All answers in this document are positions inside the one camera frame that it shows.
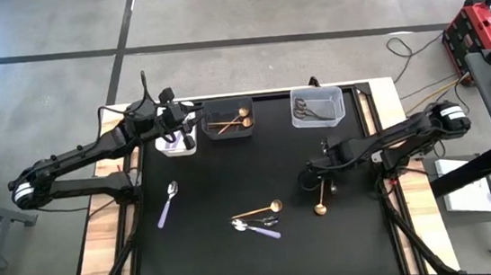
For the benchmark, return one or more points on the black table mat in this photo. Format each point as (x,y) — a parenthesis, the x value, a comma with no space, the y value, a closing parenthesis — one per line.
(239,264)

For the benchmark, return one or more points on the white plastic bin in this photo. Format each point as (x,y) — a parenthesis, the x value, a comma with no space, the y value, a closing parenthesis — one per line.
(174,152)

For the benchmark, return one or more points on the clear plastic bin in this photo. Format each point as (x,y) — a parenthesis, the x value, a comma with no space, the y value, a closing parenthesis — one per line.
(332,102)

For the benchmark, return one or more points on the black diagonal beam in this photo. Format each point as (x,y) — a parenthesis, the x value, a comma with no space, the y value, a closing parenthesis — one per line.
(474,169)

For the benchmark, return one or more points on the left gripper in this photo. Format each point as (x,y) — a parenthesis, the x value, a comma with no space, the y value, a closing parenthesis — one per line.
(173,117)

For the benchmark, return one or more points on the small black table clamp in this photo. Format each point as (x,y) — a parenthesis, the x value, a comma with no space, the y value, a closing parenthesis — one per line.
(313,80)

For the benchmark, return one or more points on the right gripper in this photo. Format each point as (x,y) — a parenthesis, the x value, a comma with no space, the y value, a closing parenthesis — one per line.
(333,160)

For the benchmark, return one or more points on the dark grey translucent bin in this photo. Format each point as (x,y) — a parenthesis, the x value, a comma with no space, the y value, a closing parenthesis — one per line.
(238,133)

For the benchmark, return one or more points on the white box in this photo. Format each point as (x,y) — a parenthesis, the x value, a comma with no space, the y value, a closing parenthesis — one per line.
(467,193)

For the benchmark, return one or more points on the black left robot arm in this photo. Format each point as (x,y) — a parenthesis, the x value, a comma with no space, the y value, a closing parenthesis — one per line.
(75,156)

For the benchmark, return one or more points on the red black tool case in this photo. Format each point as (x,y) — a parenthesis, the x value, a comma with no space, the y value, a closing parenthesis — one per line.
(478,20)

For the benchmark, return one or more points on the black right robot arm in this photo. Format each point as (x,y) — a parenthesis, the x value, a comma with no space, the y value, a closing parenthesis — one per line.
(399,134)

